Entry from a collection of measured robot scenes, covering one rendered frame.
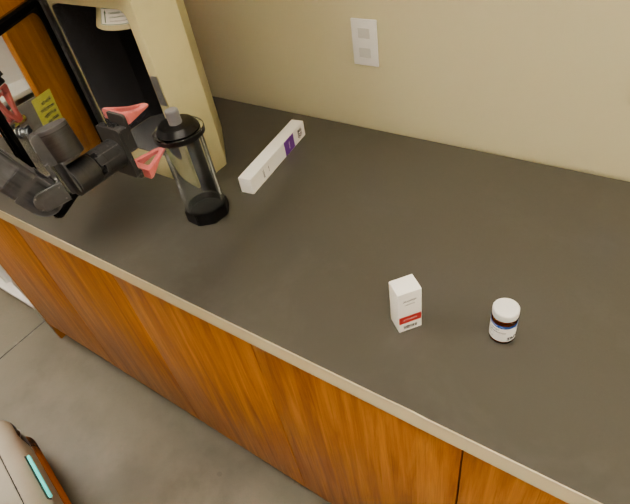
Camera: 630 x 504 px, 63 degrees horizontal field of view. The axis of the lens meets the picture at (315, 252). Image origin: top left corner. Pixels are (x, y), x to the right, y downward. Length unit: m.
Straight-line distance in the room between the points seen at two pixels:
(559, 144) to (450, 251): 0.40
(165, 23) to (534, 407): 1.00
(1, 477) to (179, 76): 1.29
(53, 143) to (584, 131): 1.05
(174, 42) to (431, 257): 0.71
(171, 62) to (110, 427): 1.41
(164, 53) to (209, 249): 0.43
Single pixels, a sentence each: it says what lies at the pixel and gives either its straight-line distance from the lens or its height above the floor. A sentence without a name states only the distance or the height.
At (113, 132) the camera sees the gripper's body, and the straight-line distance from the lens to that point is 1.01.
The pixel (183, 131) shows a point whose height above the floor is 1.18.
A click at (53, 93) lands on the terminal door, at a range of 1.37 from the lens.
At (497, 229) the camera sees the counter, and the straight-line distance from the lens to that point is 1.10.
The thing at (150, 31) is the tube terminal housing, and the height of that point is 1.32.
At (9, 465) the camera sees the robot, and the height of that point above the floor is 0.28.
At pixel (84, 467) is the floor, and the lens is 2.13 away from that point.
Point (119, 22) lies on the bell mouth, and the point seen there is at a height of 1.33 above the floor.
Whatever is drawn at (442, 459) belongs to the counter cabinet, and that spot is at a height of 0.77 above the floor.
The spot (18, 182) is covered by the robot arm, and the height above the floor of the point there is 1.24.
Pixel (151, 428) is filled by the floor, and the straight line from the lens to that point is 2.08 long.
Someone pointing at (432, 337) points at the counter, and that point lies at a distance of 0.90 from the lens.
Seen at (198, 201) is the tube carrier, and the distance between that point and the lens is 1.17.
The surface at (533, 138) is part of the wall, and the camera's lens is 1.30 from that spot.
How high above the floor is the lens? 1.67
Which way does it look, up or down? 43 degrees down
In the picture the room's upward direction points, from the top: 11 degrees counter-clockwise
